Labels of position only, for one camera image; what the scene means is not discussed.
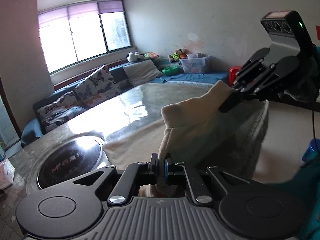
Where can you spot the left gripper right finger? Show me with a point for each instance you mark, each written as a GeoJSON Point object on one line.
{"type": "Point", "coordinates": [245, 207]}

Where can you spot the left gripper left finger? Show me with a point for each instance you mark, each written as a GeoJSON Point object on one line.
{"type": "Point", "coordinates": [70, 208]}

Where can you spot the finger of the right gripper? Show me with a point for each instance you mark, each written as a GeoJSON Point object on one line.
{"type": "Point", "coordinates": [251, 69]}
{"type": "Point", "coordinates": [282, 77]}

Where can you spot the beige cotton t-shirt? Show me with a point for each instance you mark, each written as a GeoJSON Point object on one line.
{"type": "Point", "coordinates": [195, 132]}

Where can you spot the red plastic stool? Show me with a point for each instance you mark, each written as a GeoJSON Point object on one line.
{"type": "Point", "coordinates": [232, 74]}

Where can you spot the clear plastic storage box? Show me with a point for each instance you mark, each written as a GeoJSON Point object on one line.
{"type": "Point", "coordinates": [196, 64]}

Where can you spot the round black induction cooktop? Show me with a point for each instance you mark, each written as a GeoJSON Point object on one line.
{"type": "Point", "coordinates": [74, 158]}

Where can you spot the colourful plush toys pile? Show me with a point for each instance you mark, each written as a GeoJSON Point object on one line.
{"type": "Point", "coordinates": [177, 55]}

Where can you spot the green plastic bowl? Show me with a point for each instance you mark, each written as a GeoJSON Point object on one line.
{"type": "Point", "coordinates": [171, 70]}

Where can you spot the pink tissue box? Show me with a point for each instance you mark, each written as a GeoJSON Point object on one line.
{"type": "Point", "coordinates": [7, 172]}

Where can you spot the blue plastic cup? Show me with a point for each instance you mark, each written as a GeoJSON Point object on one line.
{"type": "Point", "coordinates": [312, 151]}

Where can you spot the blue corner sofa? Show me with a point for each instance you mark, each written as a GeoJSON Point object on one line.
{"type": "Point", "coordinates": [33, 130]}

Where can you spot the plain beige cushion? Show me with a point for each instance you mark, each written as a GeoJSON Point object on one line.
{"type": "Point", "coordinates": [141, 72]}

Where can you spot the flat butterfly print pillow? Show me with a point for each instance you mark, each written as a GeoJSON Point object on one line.
{"type": "Point", "coordinates": [60, 111]}

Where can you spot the panda plush toy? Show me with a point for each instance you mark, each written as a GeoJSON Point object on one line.
{"type": "Point", "coordinates": [135, 57]}

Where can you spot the upright butterfly print pillow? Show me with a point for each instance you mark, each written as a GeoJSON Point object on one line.
{"type": "Point", "coordinates": [97, 88]}

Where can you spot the large green-framed window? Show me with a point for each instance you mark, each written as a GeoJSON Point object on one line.
{"type": "Point", "coordinates": [82, 31]}

